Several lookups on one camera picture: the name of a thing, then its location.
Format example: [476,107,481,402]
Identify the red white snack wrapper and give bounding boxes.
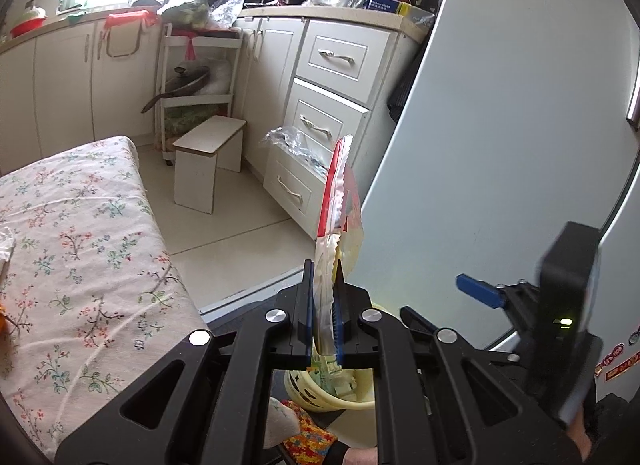
[312,135,363,355]

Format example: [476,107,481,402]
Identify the yellow plastic trash bin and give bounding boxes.
[283,350,375,413]

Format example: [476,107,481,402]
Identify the colorful patterned slipper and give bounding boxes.
[281,400,338,465]

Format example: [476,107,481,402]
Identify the clear plastic bag in drawer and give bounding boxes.
[259,126,331,177]

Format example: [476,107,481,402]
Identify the white refrigerator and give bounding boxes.
[349,0,639,398]

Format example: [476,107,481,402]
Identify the small white wooden stool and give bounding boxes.
[174,115,246,214]

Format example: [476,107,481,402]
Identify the floral tablecloth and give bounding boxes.
[1,136,203,459]

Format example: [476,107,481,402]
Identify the white drawer cabinet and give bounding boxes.
[264,20,418,237]

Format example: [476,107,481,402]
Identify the white rolling storage rack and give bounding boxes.
[152,23,242,166]

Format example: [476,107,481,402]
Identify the black frying pan on rack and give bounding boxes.
[141,66,210,114]

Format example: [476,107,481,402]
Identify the blue box on counter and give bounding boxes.
[366,0,401,14]

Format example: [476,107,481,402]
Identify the green vegetables bag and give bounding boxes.
[160,0,209,31]

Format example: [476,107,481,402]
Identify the white base cabinets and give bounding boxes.
[0,16,306,176]

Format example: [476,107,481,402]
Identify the red bag hanging holder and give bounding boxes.
[103,9,160,58]

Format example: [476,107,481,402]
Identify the red bowl with cover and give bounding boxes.
[10,6,47,38]

